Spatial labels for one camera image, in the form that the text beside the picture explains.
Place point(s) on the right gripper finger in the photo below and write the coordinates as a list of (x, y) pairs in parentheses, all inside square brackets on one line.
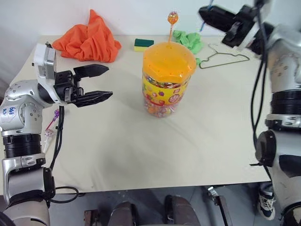
[(217, 24), (216, 13)]

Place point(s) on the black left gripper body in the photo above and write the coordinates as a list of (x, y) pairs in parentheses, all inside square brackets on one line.
[(64, 87)]

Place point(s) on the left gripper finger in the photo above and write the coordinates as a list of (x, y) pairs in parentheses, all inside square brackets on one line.
[(92, 69), (95, 97)]

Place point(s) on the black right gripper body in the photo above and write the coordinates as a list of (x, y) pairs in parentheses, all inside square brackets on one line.
[(234, 34)]

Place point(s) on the blue stick lollipop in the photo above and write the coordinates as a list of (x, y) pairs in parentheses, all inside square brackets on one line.
[(202, 26)]

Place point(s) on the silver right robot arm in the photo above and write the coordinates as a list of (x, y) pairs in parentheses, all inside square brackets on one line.
[(285, 70)]

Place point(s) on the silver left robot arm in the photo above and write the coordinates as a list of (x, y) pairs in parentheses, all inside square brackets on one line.
[(26, 164)]

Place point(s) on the orange jar lid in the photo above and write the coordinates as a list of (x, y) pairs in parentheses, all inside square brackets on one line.
[(168, 60)]

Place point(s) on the clear plastic lollipop jar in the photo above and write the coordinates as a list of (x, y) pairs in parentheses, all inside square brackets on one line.
[(162, 96)]

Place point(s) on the orange cloth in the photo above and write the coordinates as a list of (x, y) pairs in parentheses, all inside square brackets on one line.
[(91, 42)]

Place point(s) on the pink purple lollipop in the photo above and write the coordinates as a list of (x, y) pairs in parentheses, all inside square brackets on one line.
[(56, 114)]

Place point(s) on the green cloth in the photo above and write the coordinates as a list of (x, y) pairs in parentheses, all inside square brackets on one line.
[(190, 40)]

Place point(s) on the orange lollipop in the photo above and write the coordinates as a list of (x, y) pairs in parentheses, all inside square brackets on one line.
[(173, 18)]

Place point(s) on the red white lollipop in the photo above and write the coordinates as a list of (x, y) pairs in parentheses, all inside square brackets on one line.
[(49, 134)]

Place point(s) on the green yellow sponge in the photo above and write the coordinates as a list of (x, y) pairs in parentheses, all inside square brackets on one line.
[(143, 44)]

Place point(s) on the brown metal block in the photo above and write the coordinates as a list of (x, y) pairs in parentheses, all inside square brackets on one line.
[(90, 217)]

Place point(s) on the dark rounded shape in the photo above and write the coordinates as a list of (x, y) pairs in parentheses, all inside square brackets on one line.
[(179, 210), (123, 215)]

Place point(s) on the white sneaker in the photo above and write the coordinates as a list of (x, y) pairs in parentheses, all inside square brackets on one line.
[(266, 203)]

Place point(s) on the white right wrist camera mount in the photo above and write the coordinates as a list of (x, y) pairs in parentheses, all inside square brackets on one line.
[(250, 34)]

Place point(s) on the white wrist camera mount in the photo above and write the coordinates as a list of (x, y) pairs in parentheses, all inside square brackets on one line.
[(40, 55), (250, 34)]

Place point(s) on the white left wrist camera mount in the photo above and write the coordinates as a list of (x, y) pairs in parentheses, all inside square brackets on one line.
[(40, 55)]

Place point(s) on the metal frame leg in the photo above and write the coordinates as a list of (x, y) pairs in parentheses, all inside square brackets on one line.
[(218, 202)]

